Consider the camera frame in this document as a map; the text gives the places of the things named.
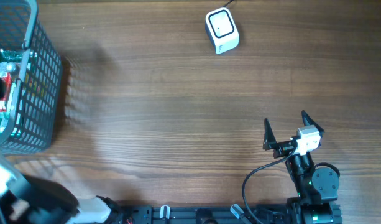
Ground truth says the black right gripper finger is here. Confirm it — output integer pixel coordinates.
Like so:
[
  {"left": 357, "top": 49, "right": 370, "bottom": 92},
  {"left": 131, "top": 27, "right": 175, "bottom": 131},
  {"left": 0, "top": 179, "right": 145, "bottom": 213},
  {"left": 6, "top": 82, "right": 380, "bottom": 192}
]
[
  {"left": 263, "top": 118, "right": 277, "bottom": 151},
  {"left": 301, "top": 110, "right": 324, "bottom": 134}
]

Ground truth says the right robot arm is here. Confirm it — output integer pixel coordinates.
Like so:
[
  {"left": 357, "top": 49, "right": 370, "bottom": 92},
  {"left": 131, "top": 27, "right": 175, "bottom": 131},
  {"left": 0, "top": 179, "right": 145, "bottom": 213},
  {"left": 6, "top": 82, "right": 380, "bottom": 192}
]
[{"left": 255, "top": 111, "right": 342, "bottom": 224}]

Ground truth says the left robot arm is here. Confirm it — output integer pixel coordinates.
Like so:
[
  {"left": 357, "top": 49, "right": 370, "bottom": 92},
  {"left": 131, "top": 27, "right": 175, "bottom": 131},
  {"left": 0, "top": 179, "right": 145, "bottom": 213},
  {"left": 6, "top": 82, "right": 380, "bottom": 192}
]
[{"left": 0, "top": 151, "right": 124, "bottom": 223}]

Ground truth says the white barcode scanner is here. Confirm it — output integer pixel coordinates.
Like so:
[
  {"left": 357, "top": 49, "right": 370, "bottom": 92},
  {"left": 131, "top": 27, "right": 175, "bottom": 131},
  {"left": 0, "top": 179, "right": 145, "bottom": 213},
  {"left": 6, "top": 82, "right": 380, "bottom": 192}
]
[{"left": 205, "top": 7, "right": 239, "bottom": 54}]

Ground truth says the red white snack packet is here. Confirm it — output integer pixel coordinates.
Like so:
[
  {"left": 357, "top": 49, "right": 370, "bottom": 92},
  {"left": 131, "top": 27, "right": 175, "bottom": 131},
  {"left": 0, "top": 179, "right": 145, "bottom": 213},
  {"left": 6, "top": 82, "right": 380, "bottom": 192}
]
[{"left": 0, "top": 72, "right": 16, "bottom": 115}]

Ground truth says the green foil packet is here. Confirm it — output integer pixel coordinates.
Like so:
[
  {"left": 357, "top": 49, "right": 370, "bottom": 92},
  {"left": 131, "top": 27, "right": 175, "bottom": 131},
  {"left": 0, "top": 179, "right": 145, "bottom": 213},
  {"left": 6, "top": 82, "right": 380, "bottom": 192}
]
[{"left": 0, "top": 49, "right": 24, "bottom": 63}]

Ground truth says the grey plastic mesh basket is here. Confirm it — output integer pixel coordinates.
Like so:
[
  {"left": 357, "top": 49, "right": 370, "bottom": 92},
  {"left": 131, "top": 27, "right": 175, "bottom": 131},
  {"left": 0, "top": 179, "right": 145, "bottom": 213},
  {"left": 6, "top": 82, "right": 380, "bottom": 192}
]
[{"left": 0, "top": 0, "right": 63, "bottom": 154}]

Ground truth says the black right camera cable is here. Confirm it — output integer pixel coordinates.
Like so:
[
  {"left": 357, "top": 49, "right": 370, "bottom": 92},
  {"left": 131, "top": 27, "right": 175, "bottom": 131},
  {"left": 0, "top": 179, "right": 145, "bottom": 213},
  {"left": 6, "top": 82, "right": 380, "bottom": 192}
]
[{"left": 241, "top": 147, "right": 298, "bottom": 224}]

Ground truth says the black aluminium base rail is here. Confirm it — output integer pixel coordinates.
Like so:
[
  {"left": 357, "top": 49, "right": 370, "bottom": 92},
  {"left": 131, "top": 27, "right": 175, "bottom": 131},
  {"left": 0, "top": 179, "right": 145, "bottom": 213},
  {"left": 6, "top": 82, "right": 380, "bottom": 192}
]
[{"left": 115, "top": 203, "right": 343, "bottom": 224}]

